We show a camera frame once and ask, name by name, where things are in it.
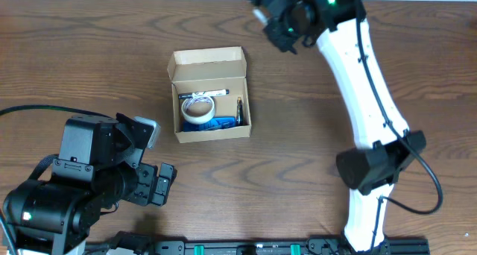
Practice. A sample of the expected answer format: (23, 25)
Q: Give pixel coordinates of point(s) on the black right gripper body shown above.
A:
(284, 31)

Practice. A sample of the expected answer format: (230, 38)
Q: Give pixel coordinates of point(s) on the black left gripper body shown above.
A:
(143, 190)

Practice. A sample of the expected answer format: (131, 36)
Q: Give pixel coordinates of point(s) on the white masking tape roll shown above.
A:
(198, 110)

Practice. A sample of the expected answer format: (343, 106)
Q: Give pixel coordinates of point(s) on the blue plastic case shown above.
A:
(216, 123)

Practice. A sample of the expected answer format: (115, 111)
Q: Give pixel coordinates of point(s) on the black and white marker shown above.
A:
(211, 93)

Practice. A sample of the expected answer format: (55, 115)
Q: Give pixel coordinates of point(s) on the cardboard box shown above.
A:
(205, 70)

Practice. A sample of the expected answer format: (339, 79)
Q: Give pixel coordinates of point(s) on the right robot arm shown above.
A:
(384, 144)

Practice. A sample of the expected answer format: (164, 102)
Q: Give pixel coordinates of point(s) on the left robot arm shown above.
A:
(99, 164)

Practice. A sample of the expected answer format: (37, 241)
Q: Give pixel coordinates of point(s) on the green left clamp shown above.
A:
(199, 250)

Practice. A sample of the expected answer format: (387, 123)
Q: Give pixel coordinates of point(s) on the green clamp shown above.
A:
(295, 249)
(199, 250)

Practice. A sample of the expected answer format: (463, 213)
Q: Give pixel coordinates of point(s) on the green right clamp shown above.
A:
(295, 249)

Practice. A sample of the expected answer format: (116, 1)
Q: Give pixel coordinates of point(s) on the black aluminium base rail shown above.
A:
(316, 246)

